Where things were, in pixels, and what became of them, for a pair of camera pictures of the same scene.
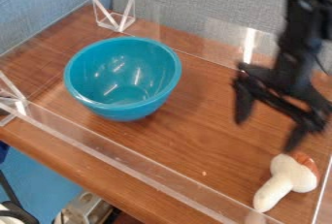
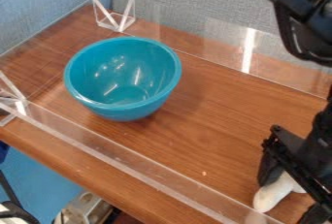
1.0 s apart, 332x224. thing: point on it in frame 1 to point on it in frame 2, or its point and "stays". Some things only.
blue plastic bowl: [122, 77] stays
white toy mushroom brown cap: [294, 172] stays
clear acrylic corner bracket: [112, 20] stays
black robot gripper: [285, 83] to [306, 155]
